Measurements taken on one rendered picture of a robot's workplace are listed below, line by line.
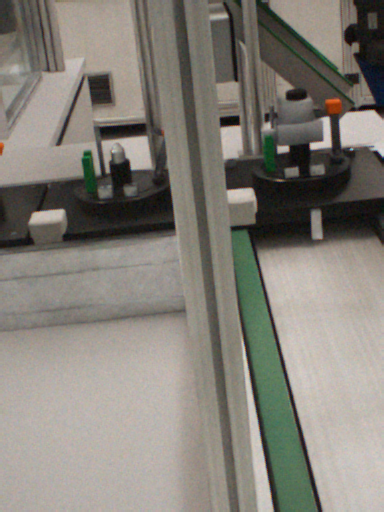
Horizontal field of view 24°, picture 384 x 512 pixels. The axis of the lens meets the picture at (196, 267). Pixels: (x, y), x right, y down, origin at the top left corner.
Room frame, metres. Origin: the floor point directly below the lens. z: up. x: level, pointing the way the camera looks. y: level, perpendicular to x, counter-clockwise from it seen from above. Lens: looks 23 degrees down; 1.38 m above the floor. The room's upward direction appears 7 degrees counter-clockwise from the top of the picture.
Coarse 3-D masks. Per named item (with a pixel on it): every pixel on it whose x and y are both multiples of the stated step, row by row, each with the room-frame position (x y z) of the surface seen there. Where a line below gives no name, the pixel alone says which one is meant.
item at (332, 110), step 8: (328, 104) 1.24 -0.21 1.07; (336, 104) 1.24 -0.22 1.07; (320, 112) 1.25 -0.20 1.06; (328, 112) 1.24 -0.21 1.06; (336, 112) 1.24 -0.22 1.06; (336, 120) 1.24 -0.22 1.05; (336, 128) 1.24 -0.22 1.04; (336, 136) 1.24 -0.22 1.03; (336, 144) 1.24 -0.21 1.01; (336, 152) 1.24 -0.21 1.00
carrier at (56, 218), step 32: (96, 128) 1.31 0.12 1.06; (128, 160) 1.25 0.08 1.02; (64, 192) 1.31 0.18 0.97; (96, 192) 1.23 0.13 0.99; (128, 192) 1.19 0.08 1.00; (160, 192) 1.21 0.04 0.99; (32, 224) 1.14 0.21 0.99; (64, 224) 1.15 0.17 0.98; (96, 224) 1.16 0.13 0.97; (128, 224) 1.14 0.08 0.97; (160, 224) 1.13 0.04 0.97
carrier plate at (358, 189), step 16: (240, 160) 1.37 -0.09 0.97; (256, 160) 1.36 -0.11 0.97; (352, 160) 1.30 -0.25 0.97; (368, 160) 1.29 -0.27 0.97; (240, 176) 1.29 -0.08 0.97; (352, 176) 1.23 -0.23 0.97; (368, 176) 1.22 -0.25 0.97; (256, 192) 1.21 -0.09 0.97; (320, 192) 1.18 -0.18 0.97; (336, 192) 1.17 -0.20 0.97; (352, 192) 1.16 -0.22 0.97; (368, 192) 1.16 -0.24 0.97; (272, 208) 1.14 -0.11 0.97; (288, 208) 1.13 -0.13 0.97; (304, 208) 1.13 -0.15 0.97; (320, 208) 1.13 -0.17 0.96; (336, 208) 1.13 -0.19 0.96; (352, 208) 1.13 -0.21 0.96; (368, 208) 1.13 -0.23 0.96; (256, 224) 1.13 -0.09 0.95
